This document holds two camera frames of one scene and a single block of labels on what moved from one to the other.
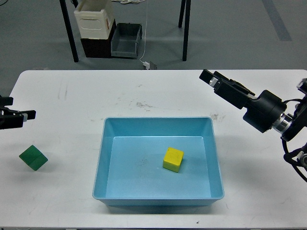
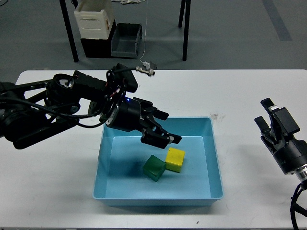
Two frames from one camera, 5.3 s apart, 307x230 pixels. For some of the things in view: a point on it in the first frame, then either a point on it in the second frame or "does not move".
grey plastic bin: x=124 y=43 does not move
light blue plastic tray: x=130 y=171 does not move
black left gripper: x=9 y=119 -> x=130 y=116
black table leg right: x=186 y=25 does not move
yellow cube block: x=173 y=159 does not move
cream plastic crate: x=94 y=19 does not move
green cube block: x=35 y=158 -> x=154 y=167
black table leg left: x=69 y=29 does not move
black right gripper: x=262 y=113 -> x=294 y=154
